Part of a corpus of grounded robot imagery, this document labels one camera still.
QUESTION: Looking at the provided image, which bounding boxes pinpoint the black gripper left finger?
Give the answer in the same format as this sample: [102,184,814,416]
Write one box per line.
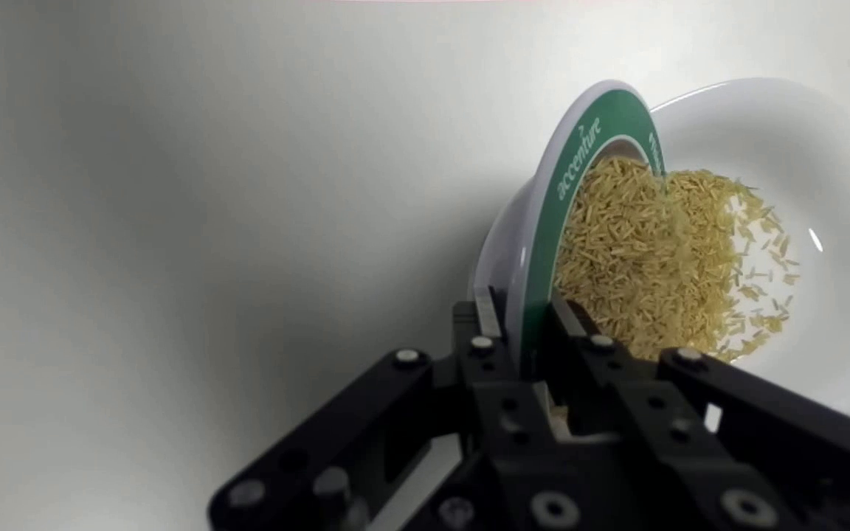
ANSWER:
[206,287,545,531]

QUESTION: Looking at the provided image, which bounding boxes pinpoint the white bowl with green rim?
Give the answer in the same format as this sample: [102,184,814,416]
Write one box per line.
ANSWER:
[473,79,669,382]

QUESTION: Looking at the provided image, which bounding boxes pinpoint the brown rice grains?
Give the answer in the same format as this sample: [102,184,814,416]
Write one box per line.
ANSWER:
[552,156,803,367]

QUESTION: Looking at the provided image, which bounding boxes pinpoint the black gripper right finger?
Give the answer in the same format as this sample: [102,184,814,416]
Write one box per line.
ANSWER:
[539,299,850,531]

